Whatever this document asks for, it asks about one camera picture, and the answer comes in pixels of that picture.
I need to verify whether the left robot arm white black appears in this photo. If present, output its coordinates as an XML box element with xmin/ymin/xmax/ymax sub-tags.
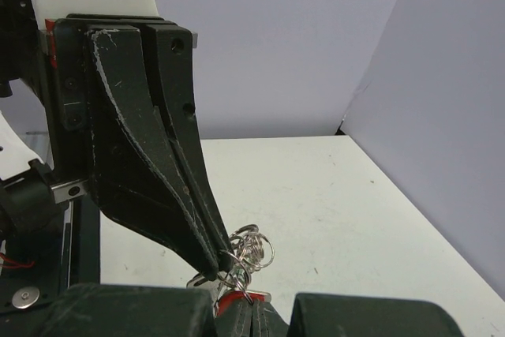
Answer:
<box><xmin>1</xmin><ymin>0</ymin><xmax>231</xmax><ymax>279</ymax></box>

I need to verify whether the large metal keyring band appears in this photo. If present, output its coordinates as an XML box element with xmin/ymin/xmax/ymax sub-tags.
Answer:
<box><xmin>187</xmin><ymin>223</ymin><xmax>277</xmax><ymax>290</ymax></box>

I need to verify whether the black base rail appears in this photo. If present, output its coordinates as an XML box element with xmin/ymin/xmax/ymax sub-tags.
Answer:
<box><xmin>0</xmin><ymin>194</ymin><xmax>102</xmax><ymax>314</ymax></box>

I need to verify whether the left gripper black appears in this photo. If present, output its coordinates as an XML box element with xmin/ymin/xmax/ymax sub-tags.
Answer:
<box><xmin>41</xmin><ymin>14</ymin><xmax>231</xmax><ymax>276</ymax></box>

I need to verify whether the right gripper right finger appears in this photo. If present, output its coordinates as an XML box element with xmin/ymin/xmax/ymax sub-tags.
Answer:
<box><xmin>250</xmin><ymin>292</ymin><xmax>462</xmax><ymax>337</ymax></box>

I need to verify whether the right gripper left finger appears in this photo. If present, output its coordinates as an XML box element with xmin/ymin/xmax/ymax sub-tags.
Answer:
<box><xmin>39</xmin><ymin>283</ymin><xmax>253</xmax><ymax>337</ymax></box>

